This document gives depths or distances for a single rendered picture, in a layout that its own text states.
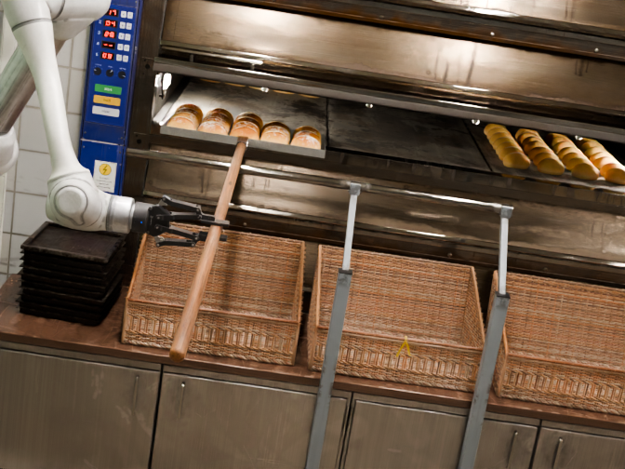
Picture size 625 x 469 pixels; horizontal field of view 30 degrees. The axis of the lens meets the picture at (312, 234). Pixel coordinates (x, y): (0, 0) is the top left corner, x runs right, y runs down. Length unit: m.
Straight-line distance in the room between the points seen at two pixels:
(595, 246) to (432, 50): 0.89
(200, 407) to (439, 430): 0.76
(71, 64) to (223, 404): 1.25
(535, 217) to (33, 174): 1.75
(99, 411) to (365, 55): 1.45
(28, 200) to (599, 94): 1.99
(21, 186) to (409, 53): 1.41
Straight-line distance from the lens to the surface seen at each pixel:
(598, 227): 4.19
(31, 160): 4.14
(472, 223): 4.09
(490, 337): 3.59
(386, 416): 3.73
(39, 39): 2.97
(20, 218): 4.20
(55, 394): 3.79
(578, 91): 4.04
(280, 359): 3.71
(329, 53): 3.93
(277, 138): 3.88
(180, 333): 2.22
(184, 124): 3.89
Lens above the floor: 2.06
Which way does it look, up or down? 17 degrees down
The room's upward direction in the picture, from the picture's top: 9 degrees clockwise
